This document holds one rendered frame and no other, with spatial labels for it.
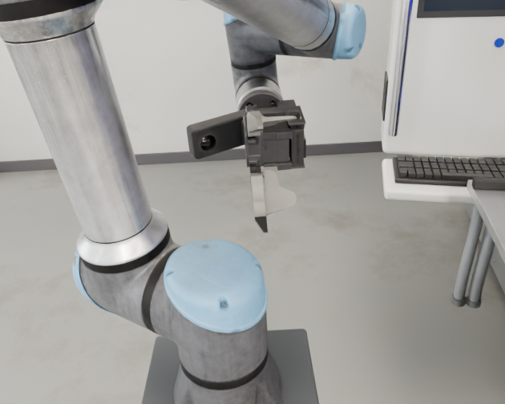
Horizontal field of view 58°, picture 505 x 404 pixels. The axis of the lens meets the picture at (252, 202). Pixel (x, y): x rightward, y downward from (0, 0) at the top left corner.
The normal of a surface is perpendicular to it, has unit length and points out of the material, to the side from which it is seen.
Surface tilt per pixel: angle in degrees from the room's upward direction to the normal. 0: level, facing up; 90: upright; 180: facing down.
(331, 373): 0
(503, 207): 0
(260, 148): 97
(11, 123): 90
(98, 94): 90
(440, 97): 90
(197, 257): 8
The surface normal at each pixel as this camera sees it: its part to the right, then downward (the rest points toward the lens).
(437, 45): -0.22, 0.48
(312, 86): 0.03, 0.48
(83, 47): 0.84, 0.23
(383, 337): -0.05, -0.87
